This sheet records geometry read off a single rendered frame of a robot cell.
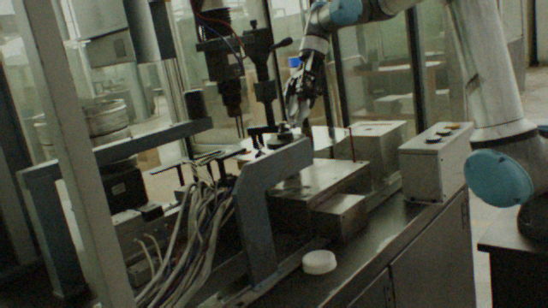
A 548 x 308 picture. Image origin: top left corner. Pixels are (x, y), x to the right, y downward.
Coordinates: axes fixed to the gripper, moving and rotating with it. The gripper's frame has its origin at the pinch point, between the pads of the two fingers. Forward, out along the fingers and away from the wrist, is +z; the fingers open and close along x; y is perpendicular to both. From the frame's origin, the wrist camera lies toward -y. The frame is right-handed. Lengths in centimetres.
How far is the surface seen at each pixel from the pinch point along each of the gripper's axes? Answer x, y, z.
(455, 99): 45, 10, -21
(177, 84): -23, -106, -26
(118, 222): -38, 7, 35
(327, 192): 7.6, 14.6, 16.9
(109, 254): -40, 47, 36
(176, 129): -29.2, -7.2, 9.4
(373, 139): 25.9, 0.7, -3.2
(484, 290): 123, -41, 35
